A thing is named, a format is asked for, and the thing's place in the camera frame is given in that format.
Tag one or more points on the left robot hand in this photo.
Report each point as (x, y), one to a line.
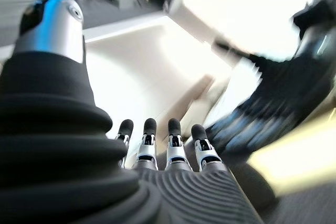
(65, 155)

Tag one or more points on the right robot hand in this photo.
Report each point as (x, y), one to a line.
(283, 90)

